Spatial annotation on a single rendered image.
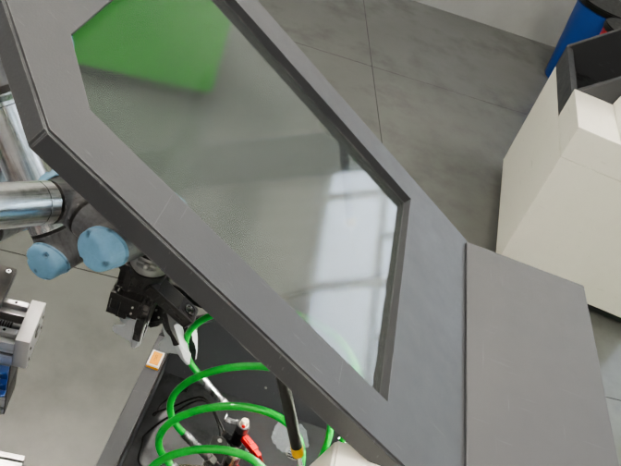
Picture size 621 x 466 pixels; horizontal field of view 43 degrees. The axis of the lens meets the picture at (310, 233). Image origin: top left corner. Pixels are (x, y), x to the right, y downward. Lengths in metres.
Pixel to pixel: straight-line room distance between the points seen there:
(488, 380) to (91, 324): 2.18
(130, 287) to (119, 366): 1.71
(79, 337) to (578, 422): 2.24
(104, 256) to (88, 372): 1.88
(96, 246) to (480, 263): 0.81
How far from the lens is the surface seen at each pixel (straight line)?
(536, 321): 1.65
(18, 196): 1.32
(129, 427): 1.84
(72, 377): 3.15
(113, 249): 1.32
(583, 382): 1.58
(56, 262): 1.56
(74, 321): 3.35
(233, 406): 1.42
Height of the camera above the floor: 2.40
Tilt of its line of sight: 35 degrees down
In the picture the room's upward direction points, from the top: 22 degrees clockwise
